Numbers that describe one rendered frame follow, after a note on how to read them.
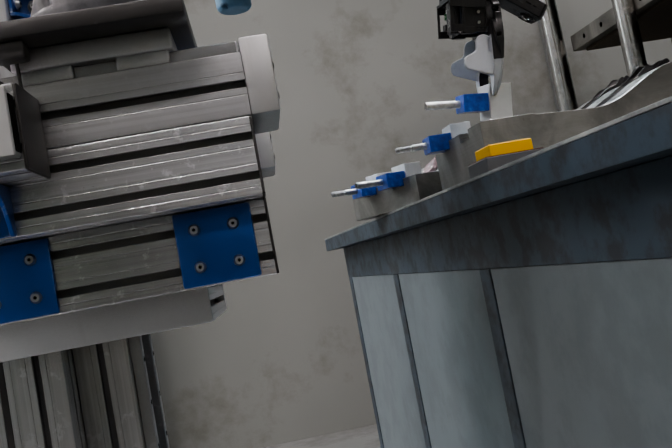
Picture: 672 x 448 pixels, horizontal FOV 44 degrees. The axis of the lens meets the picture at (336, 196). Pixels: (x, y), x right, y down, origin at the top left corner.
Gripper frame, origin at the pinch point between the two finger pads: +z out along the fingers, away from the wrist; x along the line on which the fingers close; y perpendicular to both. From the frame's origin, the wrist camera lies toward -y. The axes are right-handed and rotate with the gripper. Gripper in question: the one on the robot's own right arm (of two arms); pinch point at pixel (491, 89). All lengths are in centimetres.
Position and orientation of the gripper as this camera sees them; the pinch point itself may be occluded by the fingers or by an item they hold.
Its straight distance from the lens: 134.4
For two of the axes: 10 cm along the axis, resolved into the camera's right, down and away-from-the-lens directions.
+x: 1.6, 0.1, -9.9
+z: 0.6, 10.0, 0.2
